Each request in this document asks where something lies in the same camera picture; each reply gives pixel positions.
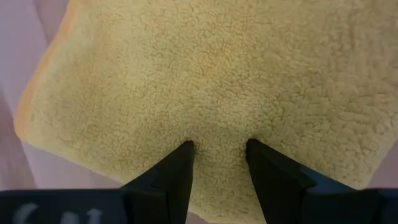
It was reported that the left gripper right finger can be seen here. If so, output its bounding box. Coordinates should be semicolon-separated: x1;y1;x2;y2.
247;139;398;224

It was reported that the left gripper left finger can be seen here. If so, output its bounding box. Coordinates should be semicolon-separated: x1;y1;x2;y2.
0;140;195;224

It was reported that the yellow microfiber towel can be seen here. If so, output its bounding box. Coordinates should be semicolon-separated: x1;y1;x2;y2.
14;0;398;224

